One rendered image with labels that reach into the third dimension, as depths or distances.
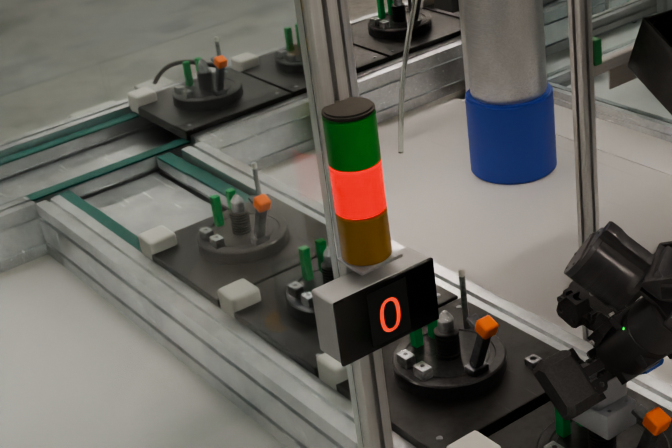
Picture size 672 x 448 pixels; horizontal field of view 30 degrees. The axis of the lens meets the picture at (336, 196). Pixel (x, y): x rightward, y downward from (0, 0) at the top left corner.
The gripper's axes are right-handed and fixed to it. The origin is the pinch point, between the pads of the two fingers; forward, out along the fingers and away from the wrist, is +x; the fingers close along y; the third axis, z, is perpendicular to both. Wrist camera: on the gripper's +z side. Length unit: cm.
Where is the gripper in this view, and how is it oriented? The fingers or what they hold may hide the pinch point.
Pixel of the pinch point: (594, 372)
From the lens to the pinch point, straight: 134.6
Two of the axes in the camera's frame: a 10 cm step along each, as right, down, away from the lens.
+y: -8.0, 3.4, -4.9
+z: -5.1, -8.1, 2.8
